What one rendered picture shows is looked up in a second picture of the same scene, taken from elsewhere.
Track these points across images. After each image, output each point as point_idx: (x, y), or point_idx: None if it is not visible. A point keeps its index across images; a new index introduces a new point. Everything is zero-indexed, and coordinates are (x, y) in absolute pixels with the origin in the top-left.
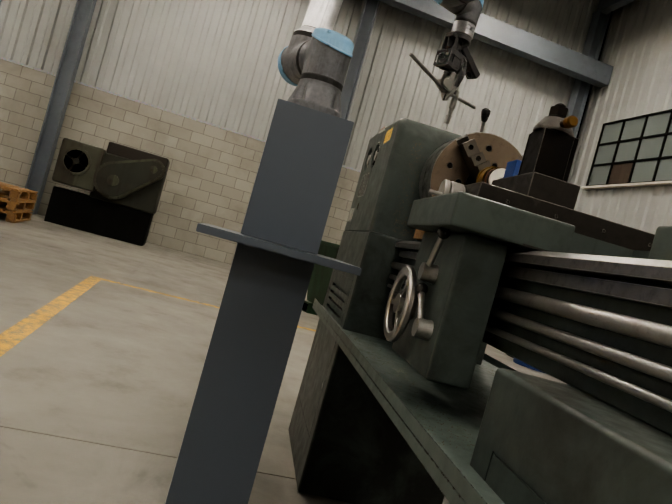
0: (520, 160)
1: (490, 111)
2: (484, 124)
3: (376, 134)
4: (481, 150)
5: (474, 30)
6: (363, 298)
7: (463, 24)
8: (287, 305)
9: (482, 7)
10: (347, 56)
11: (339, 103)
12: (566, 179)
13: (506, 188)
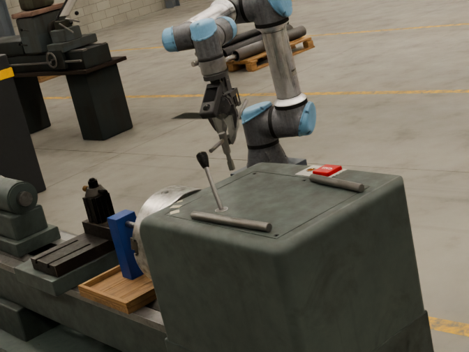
0: (123, 210)
1: (196, 156)
2: (205, 172)
3: (359, 171)
4: None
5: (199, 66)
6: None
7: (207, 61)
8: None
9: (191, 38)
10: (242, 124)
11: (248, 158)
12: (88, 218)
13: None
